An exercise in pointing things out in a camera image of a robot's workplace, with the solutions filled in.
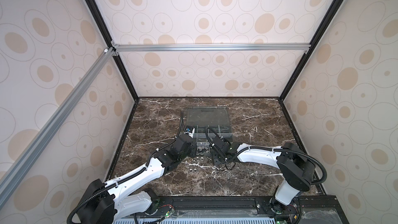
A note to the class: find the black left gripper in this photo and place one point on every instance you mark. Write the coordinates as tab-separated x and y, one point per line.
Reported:
193	146

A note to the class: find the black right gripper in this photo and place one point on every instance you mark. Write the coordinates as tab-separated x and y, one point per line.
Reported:
214	160

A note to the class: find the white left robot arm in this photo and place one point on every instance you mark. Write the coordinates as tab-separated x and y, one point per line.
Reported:
105	202

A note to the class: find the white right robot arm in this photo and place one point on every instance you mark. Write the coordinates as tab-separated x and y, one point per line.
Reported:
296	167

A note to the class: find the pile of screws and nuts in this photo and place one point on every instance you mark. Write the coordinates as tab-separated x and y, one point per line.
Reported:
203	159

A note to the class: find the clear plastic compartment box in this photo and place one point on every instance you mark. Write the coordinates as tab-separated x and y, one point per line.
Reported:
200	118

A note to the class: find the silver aluminium crossbar rear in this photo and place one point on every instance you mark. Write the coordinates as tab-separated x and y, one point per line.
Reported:
211	47

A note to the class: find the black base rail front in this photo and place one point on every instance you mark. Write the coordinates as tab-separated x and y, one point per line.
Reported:
241	210

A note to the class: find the silver aluminium rail left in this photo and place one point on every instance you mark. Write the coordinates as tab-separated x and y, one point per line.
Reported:
27	159

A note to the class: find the black corner frame post left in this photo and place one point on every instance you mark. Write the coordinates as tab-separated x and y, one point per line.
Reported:
100	22

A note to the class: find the black corner frame post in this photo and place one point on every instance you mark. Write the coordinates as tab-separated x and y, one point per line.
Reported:
100	22
324	24

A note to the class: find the black corner frame post right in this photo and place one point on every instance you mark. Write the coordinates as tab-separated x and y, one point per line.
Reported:
324	24

